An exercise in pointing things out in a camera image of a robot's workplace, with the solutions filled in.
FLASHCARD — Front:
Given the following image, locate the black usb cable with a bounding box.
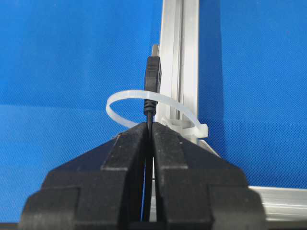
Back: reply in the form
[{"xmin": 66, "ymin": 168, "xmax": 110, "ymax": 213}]
[{"xmin": 141, "ymin": 43, "xmax": 163, "ymax": 222}]

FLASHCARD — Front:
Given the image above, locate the aluminium extrusion frame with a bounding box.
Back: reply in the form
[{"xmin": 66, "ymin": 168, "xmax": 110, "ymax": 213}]
[{"xmin": 156, "ymin": 0, "xmax": 307, "ymax": 222}]

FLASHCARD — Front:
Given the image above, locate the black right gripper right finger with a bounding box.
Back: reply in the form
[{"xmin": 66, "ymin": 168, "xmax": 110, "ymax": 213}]
[{"xmin": 152, "ymin": 122, "xmax": 266, "ymax": 230}]

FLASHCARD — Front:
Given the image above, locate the translucent white zip tie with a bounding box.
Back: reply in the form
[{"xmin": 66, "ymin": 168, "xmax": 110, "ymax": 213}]
[{"xmin": 106, "ymin": 90, "xmax": 209, "ymax": 138}]

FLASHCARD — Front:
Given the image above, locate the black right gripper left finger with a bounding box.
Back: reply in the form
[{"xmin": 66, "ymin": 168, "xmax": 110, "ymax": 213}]
[{"xmin": 19, "ymin": 123, "xmax": 148, "ymax": 230}]

